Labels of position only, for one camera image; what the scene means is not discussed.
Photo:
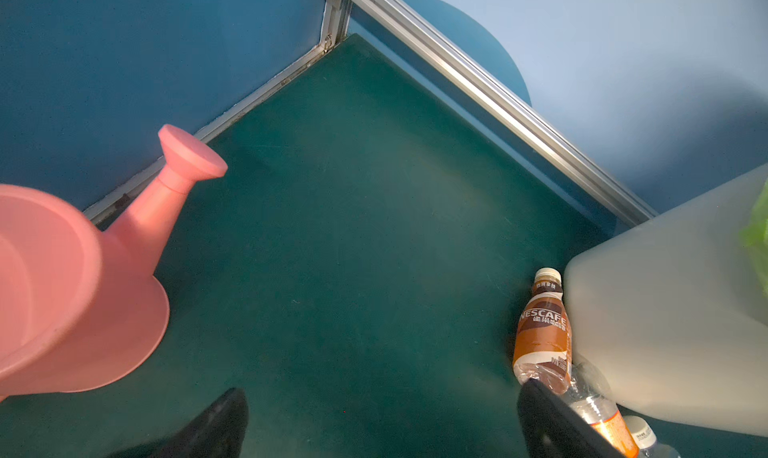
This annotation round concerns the green bin liner bag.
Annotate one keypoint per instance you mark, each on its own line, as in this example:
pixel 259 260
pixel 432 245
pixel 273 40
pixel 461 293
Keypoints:
pixel 753 239

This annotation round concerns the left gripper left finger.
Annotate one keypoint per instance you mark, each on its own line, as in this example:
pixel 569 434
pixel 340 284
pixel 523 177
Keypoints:
pixel 218 431

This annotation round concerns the pink watering can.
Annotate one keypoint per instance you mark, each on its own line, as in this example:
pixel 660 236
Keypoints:
pixel 81 308

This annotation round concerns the aluminium frame rail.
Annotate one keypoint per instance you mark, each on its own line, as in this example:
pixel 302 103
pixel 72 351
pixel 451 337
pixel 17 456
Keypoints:
pixel 485 90

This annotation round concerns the white plastic waste bin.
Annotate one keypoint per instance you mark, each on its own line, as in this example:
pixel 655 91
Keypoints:
pixel 674 315

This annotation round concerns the brown Nescafe coffee bottle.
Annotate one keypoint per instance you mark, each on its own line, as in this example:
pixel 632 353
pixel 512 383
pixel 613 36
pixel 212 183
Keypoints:
pixel 543 339

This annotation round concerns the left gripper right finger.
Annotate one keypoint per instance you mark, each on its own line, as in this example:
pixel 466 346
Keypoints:
pixel 551 429

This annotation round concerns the clear bottle white label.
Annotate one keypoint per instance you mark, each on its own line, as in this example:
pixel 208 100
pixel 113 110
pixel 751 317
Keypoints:
pixel 647 441

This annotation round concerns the orange label clear bottle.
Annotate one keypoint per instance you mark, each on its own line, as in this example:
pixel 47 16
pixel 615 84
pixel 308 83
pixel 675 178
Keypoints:
pixel 590 397

